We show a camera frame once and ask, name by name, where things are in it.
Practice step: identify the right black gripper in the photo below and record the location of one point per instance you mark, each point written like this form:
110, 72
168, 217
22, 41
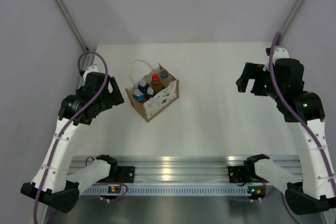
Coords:
252, 71

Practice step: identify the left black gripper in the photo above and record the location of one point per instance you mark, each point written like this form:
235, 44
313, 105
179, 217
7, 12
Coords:
114, 98

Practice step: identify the orange spray bottle blue top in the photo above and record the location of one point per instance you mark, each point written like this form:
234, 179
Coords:
139, 96

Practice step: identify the orange pump bottle navy top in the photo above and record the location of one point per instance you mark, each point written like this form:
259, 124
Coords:
143, 86

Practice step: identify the yellow dish soap bottle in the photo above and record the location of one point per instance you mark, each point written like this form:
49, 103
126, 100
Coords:
156, 83

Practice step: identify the clear square bottle dark cap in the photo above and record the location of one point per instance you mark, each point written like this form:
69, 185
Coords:
165, 78

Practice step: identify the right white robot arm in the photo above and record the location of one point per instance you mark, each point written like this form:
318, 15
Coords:
281, 79

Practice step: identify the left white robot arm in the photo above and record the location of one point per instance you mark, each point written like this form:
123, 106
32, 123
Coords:
52, 185

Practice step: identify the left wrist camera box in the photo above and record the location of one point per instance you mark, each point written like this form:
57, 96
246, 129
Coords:
89, 69

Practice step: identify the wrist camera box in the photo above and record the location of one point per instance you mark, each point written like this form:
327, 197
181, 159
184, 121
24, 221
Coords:
278, 53
89, 69

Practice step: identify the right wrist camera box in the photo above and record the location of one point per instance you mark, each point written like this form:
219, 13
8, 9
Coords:
278, 53

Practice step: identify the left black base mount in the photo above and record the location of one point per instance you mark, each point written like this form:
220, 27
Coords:
125, 174

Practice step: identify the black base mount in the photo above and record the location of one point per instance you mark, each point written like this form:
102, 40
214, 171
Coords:
125, 174
237, 175

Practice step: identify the aluminium mounting rail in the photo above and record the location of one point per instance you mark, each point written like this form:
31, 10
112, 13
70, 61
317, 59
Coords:
181, 169

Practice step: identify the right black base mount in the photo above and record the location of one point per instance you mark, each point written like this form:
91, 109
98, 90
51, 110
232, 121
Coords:
237, 175

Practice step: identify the grey slotted cable duct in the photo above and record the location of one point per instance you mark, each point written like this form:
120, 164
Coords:
132, 190

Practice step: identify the right aluminium frame post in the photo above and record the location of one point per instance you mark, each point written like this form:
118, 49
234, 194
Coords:
290, 18

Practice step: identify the aluminium frame post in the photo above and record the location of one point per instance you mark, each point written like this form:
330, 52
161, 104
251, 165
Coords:
290, 18
71, 24

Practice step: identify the left aluminium frame post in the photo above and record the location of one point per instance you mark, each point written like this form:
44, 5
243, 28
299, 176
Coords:
71, 24

